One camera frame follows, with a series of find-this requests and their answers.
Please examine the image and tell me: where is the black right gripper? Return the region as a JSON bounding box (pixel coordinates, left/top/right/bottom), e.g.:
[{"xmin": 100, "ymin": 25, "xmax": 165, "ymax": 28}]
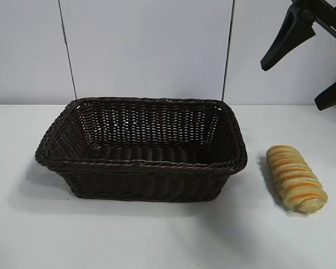
[{"xmin": 260, "ymin": 0, "xmax": 336, "ymax": 112}]

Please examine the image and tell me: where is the long striped bread loaf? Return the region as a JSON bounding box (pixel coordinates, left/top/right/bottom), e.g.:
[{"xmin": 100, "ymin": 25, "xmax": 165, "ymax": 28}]
[{"xmin": 265, "ymin": 144, "xmax": 329, "ymax": 214}]

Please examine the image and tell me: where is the dark brown wicker basket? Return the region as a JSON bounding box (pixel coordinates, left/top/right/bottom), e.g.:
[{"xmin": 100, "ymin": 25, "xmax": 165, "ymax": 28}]
[{"xmin": 34, "ymin": 96, "xmax": 249, "ymax": 202}]

